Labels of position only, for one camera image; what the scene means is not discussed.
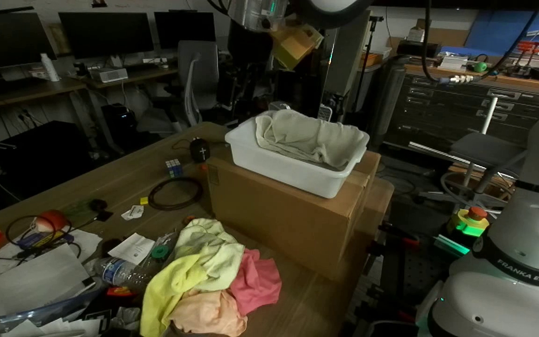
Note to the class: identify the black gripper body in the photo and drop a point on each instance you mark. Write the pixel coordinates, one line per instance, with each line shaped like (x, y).
(251, 49)

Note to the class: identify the cream white cloth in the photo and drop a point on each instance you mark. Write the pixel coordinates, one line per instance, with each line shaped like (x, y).
(307, 137)

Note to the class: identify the yellow cloth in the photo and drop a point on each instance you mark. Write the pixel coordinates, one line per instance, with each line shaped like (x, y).
(200, 255)

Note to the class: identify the pink shirt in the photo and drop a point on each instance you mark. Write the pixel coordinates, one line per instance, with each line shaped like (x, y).
(256, 281)

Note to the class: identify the peach printed shirt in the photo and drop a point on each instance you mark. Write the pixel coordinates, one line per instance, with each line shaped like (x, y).
(209, 314)

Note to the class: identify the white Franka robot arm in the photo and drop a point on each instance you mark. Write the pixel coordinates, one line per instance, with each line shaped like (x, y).
(531, 217)

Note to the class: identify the white plastic bin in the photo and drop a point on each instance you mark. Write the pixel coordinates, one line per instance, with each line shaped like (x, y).
(280, 165)

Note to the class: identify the grey office chair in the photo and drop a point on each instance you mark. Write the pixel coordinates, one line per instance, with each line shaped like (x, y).
(198, 75)

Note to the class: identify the small black cylinder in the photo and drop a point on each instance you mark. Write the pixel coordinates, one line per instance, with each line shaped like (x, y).
(198, 150)

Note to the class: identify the white device box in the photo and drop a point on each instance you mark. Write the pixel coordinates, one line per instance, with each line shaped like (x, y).
(112, 75)

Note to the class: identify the small blue white item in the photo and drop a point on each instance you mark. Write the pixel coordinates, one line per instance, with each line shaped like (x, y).
(172, 168)

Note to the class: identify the wide black monitor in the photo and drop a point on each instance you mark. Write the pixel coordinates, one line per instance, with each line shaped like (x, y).
(105, 34)
(7, 37)

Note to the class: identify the brown cardboard box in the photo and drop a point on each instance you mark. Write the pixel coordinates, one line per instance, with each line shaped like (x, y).
(280, 217)

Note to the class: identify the small white tag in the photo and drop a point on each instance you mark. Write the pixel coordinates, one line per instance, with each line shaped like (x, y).
(133, 212)

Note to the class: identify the white bottle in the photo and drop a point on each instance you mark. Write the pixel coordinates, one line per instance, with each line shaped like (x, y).
(48, 67)

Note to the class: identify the green marker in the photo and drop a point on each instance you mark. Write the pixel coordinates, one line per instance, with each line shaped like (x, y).
(161, 247)

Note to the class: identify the black drawer cabinet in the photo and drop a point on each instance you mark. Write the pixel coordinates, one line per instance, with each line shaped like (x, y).
(462, 112)

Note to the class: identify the small black object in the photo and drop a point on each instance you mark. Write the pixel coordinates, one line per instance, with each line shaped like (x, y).
(99, 208)

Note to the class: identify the long wooden desk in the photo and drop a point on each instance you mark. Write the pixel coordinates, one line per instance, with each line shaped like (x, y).
(26, 94)

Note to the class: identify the white paper sheet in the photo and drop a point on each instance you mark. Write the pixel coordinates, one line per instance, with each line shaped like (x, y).
(131, 247)

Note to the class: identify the black computer tower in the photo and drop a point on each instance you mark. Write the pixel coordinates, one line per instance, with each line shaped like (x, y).
(41, 155)

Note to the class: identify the clear water bottle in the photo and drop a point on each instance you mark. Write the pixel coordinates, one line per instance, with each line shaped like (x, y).
(119, 270)

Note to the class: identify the red emergency stop button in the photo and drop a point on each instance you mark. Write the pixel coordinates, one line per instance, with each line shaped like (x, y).
(471, 219)

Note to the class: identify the grey flat sheet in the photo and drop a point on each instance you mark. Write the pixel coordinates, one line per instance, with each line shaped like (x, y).
(26, 286)

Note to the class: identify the blue wall board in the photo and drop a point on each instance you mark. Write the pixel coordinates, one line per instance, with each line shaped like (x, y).
(505, 28)

